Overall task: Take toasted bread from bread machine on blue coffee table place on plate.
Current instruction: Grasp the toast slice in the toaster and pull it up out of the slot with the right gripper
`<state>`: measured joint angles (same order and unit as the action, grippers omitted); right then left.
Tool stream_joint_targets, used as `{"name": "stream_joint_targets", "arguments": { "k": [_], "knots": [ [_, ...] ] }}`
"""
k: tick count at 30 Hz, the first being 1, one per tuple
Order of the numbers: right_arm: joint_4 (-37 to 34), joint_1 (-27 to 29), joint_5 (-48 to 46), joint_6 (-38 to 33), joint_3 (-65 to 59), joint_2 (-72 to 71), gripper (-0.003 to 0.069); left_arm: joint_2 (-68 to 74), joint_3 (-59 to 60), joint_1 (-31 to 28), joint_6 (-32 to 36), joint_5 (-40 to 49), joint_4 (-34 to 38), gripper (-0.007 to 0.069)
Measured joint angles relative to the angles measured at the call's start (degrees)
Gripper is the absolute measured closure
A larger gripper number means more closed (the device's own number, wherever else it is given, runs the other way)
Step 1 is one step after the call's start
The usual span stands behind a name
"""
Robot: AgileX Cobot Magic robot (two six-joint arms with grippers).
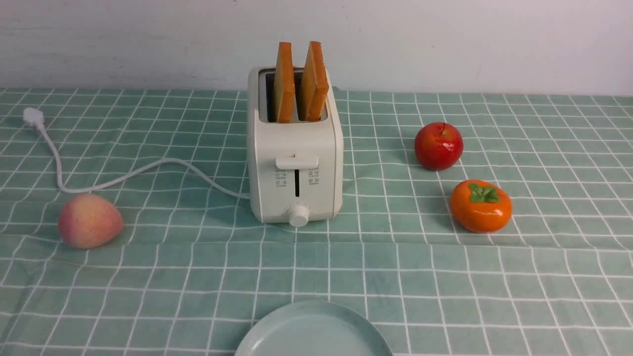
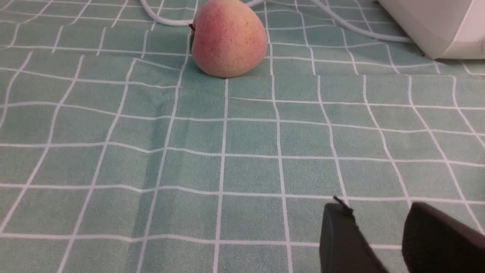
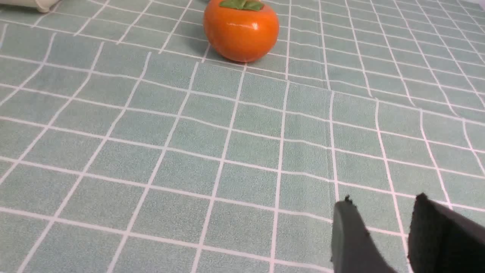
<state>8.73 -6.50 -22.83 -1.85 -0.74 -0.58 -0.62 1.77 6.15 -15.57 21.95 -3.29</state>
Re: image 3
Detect orange persimmon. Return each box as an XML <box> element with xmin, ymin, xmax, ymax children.
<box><xmin>203</xmin><ymin>0</ymin><xmax>280</xmax><ymax>63</ymax></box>

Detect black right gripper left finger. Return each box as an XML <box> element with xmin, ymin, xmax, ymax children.
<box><xmin>331</xmin><ymin>195</ymin><xmax>395</xmax><ymax>273</ymax></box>

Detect white toaster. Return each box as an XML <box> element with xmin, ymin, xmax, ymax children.
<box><xmin>0</xmin><ymin>0</ymin><xmax>59</xmax><ymax>13</ymax></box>

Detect green checkered tablecloth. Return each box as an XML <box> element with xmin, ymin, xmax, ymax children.
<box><xmin>0</xmin><ymin>0</ymin><xmax>485</xmax><ymax>273</ymax></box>

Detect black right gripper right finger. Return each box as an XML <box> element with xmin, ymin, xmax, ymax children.
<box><xmin>408</xmin><ymin>193</ymin><xmax>485</xmax><ymax>273</ymax></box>

